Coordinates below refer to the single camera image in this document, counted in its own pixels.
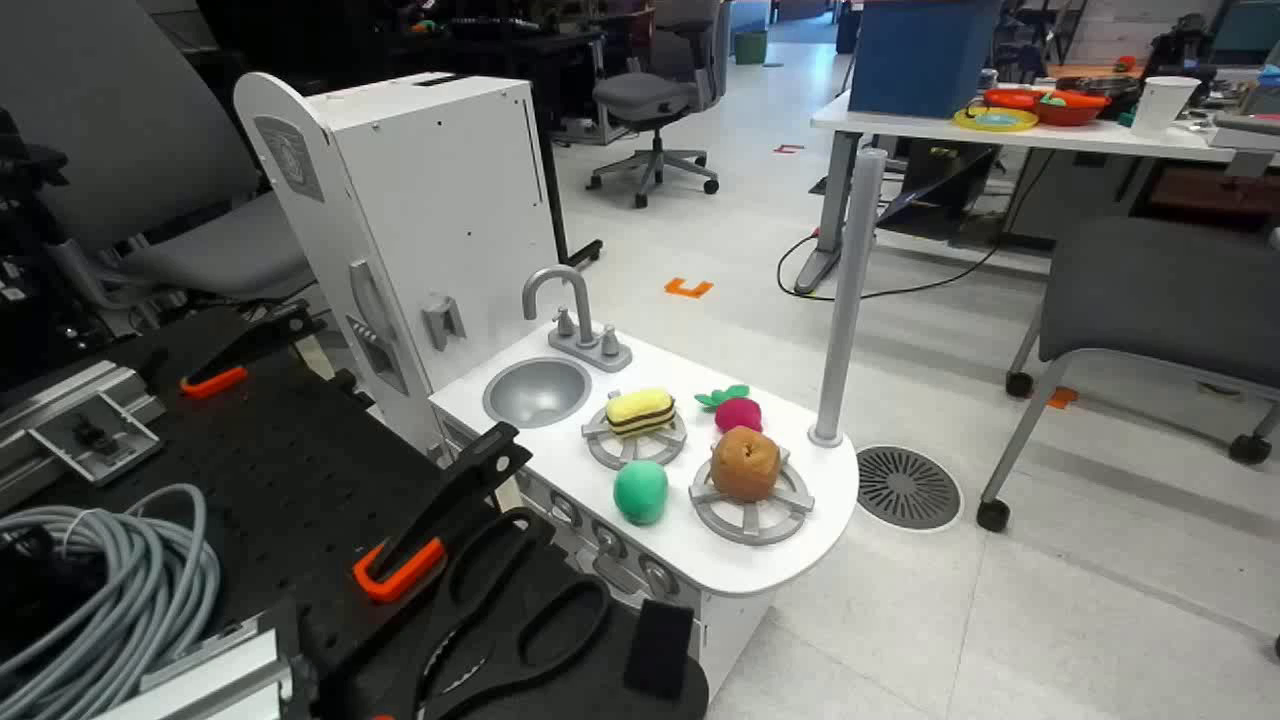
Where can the grey toy sink basin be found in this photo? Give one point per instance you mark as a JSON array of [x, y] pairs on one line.
[[537, 395]]

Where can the silver switch box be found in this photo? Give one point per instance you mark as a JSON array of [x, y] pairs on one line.
[[93, 439]]

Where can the large black orange clamp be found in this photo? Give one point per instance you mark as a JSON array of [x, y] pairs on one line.
[[441, 520]]

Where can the light grey padded chair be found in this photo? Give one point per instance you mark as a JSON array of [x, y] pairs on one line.
[[144, 161]]

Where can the green plush ball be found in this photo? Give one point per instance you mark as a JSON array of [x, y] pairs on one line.
[[641, 495]]

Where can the red plush radish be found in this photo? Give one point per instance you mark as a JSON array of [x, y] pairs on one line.
[[736, 415]]

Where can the round metal floor drain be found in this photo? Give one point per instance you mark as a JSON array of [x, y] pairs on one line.
[[909, 486]]

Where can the large grey toy burner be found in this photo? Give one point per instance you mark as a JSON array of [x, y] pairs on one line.
[[760, 519]]

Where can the grey chair with castors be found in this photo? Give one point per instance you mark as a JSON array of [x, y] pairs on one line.
[[1155, 314]]

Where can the black flat rectangular device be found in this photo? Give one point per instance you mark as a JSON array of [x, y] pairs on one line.
[[660, 650]]

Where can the small black orange clamp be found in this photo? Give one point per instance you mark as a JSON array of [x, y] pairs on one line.
[[241, 355]]

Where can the grey upright pole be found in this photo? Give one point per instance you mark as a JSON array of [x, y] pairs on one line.
[[849, 295]]

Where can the black perforated work table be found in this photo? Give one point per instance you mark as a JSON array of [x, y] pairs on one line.
[[267, 495]]

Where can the blue storage bin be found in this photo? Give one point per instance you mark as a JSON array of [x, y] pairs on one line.
[[920, 52]]

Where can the brown orange plush fruit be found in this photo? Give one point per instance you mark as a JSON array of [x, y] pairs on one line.
[[747, 466]]

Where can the yellow plate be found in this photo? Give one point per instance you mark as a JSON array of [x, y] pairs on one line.
[[993, 119]]

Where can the white desk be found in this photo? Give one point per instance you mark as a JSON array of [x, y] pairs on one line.
[[1040, 143]]

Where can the orange bowl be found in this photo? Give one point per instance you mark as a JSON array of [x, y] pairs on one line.
[[1067, 105]]

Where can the dark grey office chair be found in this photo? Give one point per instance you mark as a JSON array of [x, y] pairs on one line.
[[654, 95]]

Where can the small grey toy burner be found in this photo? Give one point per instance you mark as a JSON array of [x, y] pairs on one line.
[[627, 445]]

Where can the small orange floor tape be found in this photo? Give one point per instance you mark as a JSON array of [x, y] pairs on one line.
[[1061, 396]]

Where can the grey toy faucet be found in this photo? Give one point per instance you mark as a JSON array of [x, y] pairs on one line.
[[576, 323]]

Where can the white cup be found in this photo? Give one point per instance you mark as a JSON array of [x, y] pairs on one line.
[[1160, 101]]

